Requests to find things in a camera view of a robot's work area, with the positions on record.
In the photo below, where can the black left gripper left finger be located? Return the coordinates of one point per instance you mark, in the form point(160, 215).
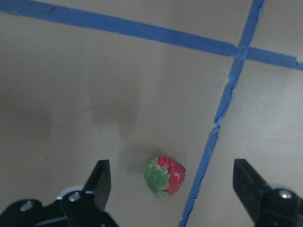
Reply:
point(85, 207)

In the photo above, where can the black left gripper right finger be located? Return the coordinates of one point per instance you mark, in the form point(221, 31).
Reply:
point(268, 205)

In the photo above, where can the red strawberry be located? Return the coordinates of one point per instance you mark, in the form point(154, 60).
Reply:
point(164, 176)

